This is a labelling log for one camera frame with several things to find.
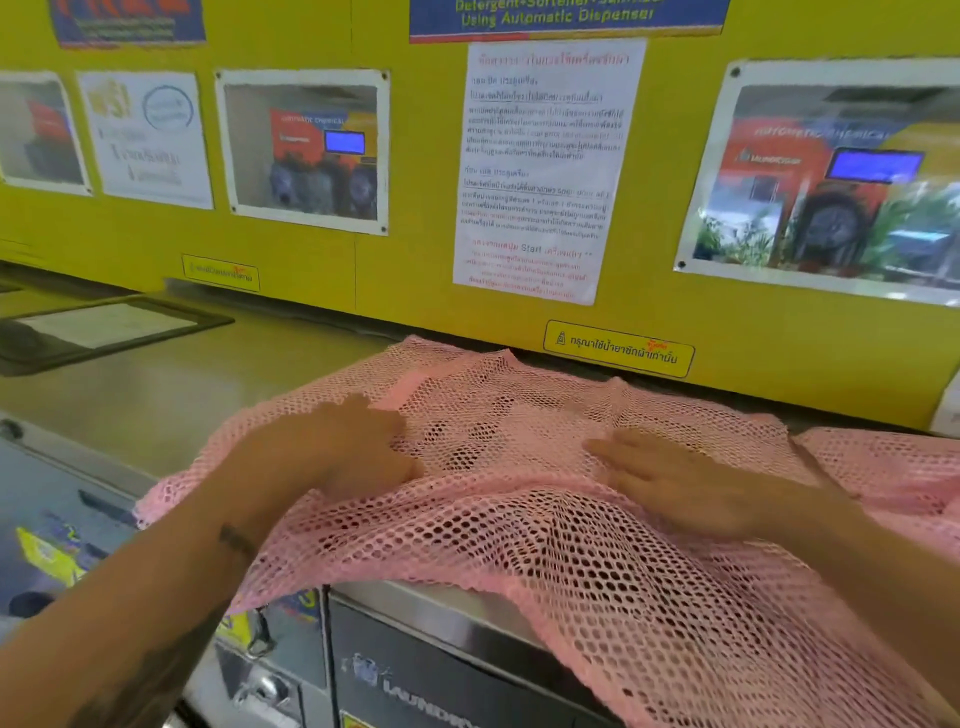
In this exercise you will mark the cropped laundry photo poster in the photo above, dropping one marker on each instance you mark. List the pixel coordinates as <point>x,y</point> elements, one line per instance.
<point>41,135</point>

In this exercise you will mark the wide blue banner sign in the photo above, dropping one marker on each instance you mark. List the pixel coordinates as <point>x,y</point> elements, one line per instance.
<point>570,16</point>

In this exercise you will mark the white poster with blue circle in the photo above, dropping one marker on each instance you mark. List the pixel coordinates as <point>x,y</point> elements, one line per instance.
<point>146,139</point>

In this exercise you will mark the person's left fingers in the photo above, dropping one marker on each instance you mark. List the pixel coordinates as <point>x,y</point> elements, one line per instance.
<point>379,442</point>

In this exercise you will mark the person's right fingers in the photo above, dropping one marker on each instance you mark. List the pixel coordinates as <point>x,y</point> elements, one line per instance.
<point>630,454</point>

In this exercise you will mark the yellow machine label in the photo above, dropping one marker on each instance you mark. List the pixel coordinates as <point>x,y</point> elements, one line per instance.
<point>49,555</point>

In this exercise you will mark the pink mesh garment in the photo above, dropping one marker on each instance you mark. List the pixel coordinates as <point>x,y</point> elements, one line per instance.
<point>570,555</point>

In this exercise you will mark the white text notice sheet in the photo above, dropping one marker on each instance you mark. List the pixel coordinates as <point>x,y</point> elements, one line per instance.
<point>544,180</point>

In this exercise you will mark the person's right forearm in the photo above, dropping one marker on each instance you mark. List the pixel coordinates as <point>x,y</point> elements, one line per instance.
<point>892,577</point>

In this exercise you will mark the person's right hand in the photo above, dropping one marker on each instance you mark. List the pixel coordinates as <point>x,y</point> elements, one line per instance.
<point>712,491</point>

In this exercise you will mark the large yellow warning sticker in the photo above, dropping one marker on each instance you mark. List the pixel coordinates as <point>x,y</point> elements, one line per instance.
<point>619,349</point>

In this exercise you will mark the metal coin slot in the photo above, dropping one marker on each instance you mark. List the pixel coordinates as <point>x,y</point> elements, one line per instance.
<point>262,688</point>

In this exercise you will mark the small yellow warning sticker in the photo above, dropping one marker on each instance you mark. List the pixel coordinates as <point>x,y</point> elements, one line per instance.
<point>220,274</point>

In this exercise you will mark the large laundry photo poster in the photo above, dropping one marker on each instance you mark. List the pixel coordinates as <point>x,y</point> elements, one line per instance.
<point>825,180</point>

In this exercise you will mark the white paper sheet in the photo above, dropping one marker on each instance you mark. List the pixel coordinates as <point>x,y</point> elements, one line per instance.
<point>948,409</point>

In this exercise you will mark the person's left hand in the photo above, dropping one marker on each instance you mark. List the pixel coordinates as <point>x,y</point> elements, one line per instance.
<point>315,457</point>

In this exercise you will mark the dark steel washing machine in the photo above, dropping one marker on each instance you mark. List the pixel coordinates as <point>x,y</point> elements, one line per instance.
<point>427,667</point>

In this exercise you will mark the person's left forearm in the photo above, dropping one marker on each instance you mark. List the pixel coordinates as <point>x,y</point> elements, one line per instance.
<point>127,607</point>

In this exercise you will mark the blue and red banner sign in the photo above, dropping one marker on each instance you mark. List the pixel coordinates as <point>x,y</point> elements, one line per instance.
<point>127,21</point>

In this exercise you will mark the small laundry photo poster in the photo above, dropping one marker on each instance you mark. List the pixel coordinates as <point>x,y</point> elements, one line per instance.
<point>304,150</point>

